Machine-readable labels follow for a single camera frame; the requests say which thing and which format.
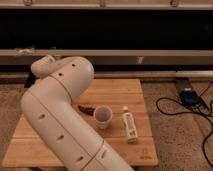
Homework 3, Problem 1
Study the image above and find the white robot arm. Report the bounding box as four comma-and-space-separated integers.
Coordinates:
21, 55, 134, 171

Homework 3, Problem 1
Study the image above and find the white paper cup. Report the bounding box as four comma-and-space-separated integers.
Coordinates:
93, 106, 113, 129

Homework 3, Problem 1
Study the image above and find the brown chip bag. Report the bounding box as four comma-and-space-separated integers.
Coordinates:
78, 105, 95, 116

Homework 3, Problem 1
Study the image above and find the white plastic bottle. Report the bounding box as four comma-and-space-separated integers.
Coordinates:
122, 106, 138, 143

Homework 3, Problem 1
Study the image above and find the blue power adapter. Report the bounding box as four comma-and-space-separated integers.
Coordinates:
179, 89, 201, 107

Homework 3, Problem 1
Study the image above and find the black cable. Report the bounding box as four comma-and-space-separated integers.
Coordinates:
155, 81, 213, 168

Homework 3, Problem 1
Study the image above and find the metal rail frame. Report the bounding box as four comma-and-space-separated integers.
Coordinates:
0, 49, 213, 65

